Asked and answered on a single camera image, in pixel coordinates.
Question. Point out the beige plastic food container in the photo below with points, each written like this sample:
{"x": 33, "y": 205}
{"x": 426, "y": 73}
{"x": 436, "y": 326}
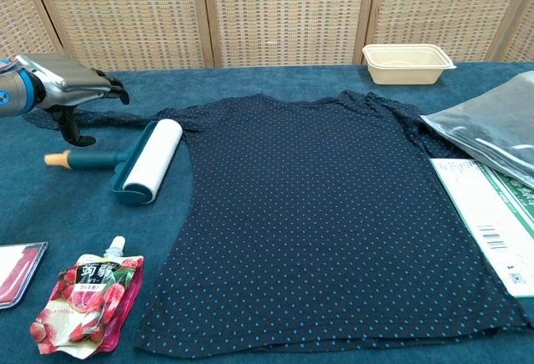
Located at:
{"x": 400, "y": 72}

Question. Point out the woven bamboo folding screen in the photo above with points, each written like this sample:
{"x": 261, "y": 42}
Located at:
{"x": 288, "y": 13}

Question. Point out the clear zip bag dark garment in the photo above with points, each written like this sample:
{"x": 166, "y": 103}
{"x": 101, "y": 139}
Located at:
{"x": 492, "y": 126}

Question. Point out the red card in clear sleeve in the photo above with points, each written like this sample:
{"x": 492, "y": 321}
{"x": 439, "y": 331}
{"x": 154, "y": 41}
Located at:
{"x": 16, "y": 272}

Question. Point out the blue felt table cover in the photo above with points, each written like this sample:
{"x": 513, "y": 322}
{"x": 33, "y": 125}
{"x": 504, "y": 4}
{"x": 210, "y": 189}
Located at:
{"x": 250, "y": 80}

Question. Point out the white green flat paper package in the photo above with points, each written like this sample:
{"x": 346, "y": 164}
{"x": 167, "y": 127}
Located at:
{"x": 480, "y": 205}

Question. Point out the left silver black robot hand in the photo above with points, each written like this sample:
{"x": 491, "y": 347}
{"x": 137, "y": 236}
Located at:
{"x": 62, "y": 76}

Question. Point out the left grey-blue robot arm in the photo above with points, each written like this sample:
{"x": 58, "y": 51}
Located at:
{"x": 12, "y": 92}

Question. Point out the navy dotted shirt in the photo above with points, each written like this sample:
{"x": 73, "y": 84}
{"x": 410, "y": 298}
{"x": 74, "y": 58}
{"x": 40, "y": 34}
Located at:
{"x": 313, "y": 213}

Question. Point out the red lychee jelly drink pouch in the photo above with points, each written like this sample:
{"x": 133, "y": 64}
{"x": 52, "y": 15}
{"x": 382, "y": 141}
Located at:
{"x": 83, "y": 305}

